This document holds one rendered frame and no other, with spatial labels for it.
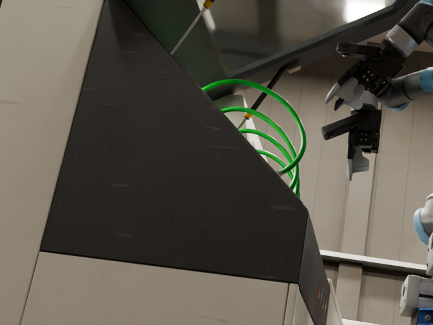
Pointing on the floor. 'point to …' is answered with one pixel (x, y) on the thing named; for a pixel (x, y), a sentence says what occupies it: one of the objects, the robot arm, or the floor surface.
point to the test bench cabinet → (150, 295)
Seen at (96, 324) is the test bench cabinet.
